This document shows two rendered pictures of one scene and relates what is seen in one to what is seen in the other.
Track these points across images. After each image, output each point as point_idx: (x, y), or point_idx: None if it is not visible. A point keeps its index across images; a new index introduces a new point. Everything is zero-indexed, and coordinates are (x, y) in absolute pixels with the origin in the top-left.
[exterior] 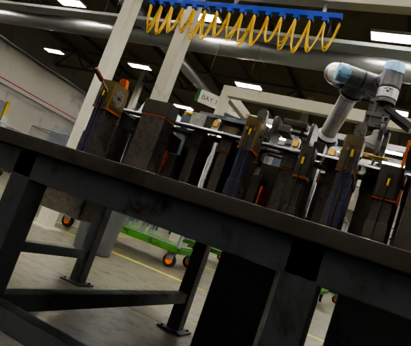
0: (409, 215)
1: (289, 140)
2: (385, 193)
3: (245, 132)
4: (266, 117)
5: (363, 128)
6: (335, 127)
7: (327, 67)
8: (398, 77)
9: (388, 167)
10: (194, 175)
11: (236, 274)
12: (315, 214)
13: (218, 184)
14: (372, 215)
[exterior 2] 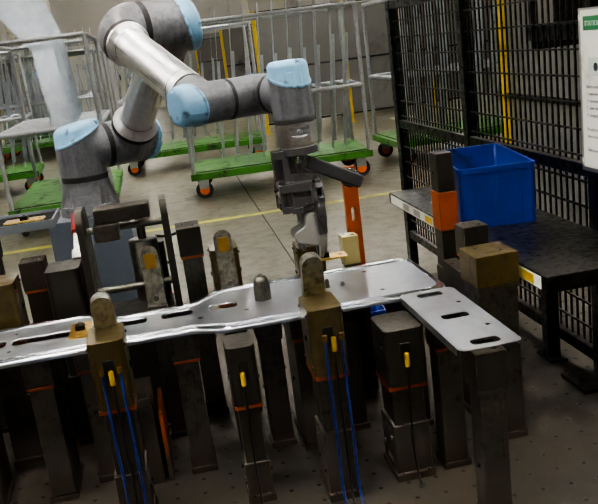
0: (493, 455)
1: (71, 171)
2: (409, 379)
3: (103, 382)
4: (113, 312)
5: (317, 268)
6: (153, 113)
7: (109, 41)
8: (307, 96)
9: (397, 334)
10: None
11: None
12: (273, 402)
13: (67, 448)
14: (399, 416)
